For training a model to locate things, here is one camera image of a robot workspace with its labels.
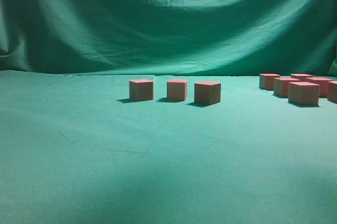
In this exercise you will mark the green cloth backdrop and cover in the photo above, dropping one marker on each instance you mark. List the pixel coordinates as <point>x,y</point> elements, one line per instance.
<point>76,149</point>

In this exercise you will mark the red cube column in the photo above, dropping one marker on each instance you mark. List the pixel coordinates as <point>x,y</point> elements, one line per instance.
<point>141,89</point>
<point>281,86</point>
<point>304,93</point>
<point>207,92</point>
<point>323,82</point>
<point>267,81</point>
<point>301,77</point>
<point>332,91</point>

